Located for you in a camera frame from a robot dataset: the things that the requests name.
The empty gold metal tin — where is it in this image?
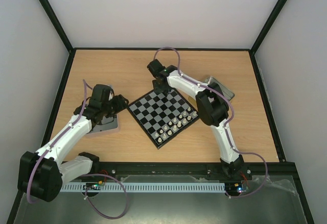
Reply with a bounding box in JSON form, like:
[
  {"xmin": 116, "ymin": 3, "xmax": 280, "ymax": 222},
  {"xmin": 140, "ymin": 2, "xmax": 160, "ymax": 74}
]
[{"xmin": 188, "ymin": 75, "xmax": 235, "ymax": 102}]

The light blue slotted cable duct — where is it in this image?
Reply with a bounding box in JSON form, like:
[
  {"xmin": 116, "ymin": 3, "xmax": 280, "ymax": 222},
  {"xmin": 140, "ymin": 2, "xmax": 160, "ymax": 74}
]
[{"xmin": 60, "ymin": 182, "xmax": 225, "ymax": 193}]

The black and silver chessboard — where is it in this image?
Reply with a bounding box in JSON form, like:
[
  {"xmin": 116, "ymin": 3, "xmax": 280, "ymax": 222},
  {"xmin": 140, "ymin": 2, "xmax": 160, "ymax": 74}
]
[{"xmin": 128, "ymin": 88, "xmax": 199, "ymax": 149}]

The pink tin with black pieces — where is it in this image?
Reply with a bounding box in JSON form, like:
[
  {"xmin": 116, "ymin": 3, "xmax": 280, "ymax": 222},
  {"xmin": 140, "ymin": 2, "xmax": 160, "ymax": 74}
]
[{"xmin": 85, "ymin": 115, "xmax": 120, "ymax": 138}]

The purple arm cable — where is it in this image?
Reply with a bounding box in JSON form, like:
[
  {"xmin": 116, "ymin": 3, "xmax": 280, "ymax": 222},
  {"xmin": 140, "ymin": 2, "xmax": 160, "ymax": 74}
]
[
  {"xmin": 154, "ymin": 46, "xmax": 268, "ymax": 199},
  {"xmin": 26, "ymin": 79, "xmax": 93, "ymax": 204}
]

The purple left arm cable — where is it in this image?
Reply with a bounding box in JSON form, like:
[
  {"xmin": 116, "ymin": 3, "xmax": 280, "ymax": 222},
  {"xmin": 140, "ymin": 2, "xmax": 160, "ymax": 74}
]
[{"xmin": 26, "ymin": 79, "xmax": 93, "ymax": 204}]

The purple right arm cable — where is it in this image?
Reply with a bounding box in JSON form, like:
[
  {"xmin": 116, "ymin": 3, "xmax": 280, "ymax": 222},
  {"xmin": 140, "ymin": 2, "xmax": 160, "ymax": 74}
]
[{"xmin": 154, "ymin": 46, "xmax": 268, "ymax": 199}]

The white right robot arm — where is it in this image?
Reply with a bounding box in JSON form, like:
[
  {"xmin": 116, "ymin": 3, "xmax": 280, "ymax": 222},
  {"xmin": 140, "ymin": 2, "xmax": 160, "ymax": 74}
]
[{"xmin": 147, "ymin": 59, "xmax": 244, "ymax": 179}]

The black aluminium frame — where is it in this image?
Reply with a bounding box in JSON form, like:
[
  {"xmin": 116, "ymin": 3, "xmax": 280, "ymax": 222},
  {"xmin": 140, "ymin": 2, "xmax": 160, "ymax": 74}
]
[{"xmin": 0, "ymin": 0, "xmax": 327, "ymax": 224}]

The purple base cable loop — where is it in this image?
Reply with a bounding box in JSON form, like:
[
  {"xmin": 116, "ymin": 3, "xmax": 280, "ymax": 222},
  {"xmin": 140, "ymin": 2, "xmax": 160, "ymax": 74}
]
[{"xmin": 83, "ymin": 174, "xmax": 128, "ymax": 219}]

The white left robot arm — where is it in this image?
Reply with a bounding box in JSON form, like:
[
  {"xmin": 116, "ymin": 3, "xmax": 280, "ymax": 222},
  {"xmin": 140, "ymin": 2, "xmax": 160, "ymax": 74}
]
[{"xmin": 17, "ymin": 84, "xmax": 129, "ymax": 204}]

